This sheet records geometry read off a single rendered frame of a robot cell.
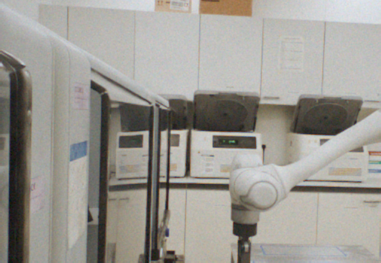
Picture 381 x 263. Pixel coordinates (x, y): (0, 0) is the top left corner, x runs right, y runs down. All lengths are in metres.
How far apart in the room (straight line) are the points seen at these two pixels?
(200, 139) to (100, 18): 1.24
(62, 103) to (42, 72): 0.07
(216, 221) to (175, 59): 1.34
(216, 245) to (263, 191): 2.65
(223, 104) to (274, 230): 1.09
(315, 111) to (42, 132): 3.87
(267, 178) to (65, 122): 0.89
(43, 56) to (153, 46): 3.73
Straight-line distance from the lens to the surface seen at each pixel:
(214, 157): 3.80
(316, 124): 4.36
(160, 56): 4.10
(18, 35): 0.35
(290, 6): 4.59
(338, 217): 4.02
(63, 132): 0.46
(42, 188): 0.40
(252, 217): 1.49
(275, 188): 1.28
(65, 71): 0.46
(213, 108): 4.09
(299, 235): 3.97
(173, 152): 3.79
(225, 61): 4.10
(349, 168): 3.99
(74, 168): 0.49
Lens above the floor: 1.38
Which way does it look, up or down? 3 degrees down
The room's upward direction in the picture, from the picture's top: 2 degrees clockwise
